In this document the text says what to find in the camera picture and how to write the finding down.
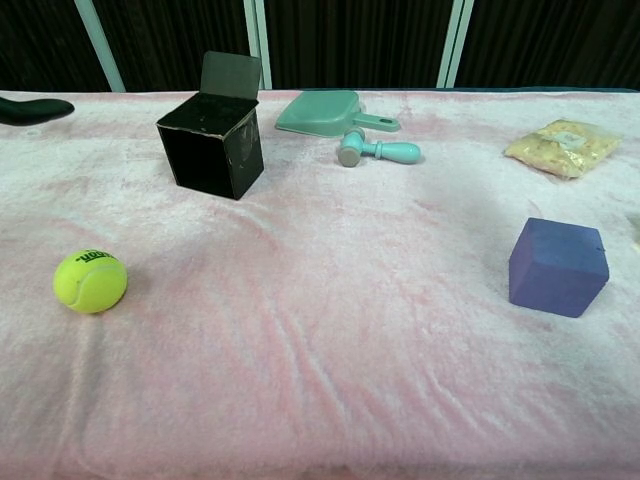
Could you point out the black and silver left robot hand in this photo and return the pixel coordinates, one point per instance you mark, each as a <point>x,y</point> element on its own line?
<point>35,110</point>

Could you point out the yellow tennis ball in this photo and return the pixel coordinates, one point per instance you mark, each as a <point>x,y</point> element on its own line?
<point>90,282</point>

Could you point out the black cardboard box with flap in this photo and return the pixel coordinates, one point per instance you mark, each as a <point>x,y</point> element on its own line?
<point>210,150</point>

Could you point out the teal plastic dustpan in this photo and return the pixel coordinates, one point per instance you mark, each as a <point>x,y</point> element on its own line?
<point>315,115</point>

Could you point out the teal toy hammer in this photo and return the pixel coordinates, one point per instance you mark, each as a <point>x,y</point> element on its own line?
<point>390,150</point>

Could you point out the pink fluffy blanket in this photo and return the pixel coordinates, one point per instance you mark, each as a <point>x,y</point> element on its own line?
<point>320,350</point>

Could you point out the clear bag of yellow snacks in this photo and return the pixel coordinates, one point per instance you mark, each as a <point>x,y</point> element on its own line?
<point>562,147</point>

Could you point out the purple foam cube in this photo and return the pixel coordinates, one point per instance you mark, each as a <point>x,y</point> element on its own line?
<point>557,270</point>

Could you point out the slanted white frame post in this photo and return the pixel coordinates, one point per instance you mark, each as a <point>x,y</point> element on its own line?
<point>100,47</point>

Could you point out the white double frame post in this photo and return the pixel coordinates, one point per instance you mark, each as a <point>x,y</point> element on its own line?
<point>453,42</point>
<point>258,45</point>

